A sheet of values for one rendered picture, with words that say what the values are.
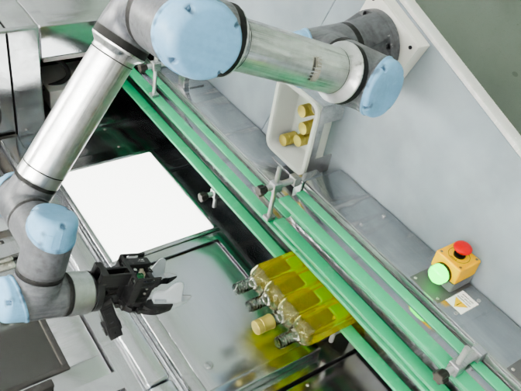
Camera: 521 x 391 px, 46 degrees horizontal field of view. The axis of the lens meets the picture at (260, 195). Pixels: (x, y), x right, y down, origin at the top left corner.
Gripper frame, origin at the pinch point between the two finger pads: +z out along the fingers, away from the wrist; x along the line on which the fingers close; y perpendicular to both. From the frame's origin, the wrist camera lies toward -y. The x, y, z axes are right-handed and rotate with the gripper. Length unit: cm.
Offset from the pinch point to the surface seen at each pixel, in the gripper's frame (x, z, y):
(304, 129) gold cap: 28, 47, 24
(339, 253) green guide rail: -5.3, 37.6, 11.3
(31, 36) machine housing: 104, 6, 6
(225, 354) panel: -1.7, 23.4, -21.9
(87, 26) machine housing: 104, 22, 13
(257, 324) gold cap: -5.9, 21.9, -7.6
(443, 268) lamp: -24, 46, 22
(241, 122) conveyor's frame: 58, 56, 9
